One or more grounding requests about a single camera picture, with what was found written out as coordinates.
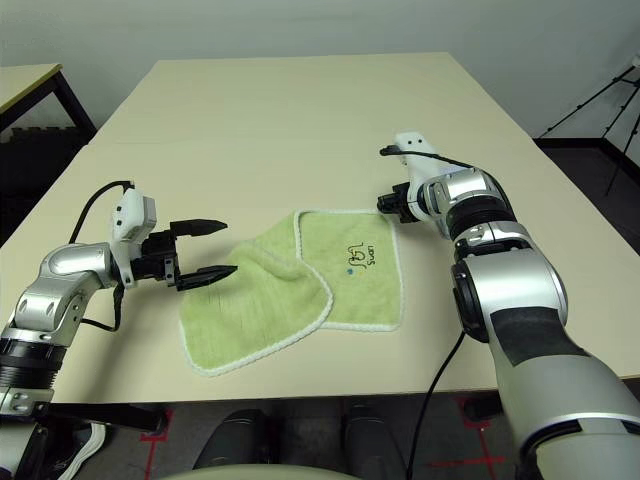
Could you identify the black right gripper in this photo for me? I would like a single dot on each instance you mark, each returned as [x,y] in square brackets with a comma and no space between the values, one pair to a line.
[397,205]

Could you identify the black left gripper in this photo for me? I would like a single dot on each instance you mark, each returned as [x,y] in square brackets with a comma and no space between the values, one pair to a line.
[157,255]

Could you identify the green terry towel white trim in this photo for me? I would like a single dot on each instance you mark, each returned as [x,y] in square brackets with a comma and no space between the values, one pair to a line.
[240,320]

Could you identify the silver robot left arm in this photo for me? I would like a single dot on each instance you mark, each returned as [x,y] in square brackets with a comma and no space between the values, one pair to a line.
[60,270]

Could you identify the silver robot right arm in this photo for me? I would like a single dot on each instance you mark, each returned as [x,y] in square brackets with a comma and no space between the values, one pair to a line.
[510,280]

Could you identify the black low platform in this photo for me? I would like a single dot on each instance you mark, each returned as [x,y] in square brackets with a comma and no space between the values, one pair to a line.
[570,140]

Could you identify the dark grey robot left leg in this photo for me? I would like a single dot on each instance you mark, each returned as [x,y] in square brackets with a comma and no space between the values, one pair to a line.
[230,440]

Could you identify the dark grey robot leg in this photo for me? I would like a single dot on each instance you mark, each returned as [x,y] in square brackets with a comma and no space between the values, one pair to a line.
[375,440]
[230,440]

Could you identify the black foam floor mat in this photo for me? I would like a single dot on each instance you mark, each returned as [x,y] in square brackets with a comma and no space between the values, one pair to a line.
[35,160]

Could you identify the white bystander shoe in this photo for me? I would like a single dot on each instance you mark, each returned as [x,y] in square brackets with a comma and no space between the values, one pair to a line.
[85,445]

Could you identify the beige robot torso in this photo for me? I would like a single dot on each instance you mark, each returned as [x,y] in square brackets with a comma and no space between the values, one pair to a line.
[265,474]

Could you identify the dark grey robot right leg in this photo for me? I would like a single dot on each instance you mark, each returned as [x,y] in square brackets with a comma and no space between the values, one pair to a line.
[375,440]

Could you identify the black tripod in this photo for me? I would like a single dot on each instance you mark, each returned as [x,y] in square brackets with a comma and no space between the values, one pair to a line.
[632,80]

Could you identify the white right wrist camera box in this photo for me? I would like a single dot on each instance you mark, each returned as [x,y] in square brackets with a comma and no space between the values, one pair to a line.
[417,145]

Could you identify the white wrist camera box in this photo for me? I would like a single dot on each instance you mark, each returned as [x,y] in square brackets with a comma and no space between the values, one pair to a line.
[132,215]
[417,145]

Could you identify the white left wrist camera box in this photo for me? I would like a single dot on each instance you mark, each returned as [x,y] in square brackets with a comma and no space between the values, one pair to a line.
[132,215]

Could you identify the beige side table black frame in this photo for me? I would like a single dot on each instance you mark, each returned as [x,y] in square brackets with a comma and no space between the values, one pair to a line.
[25,80]

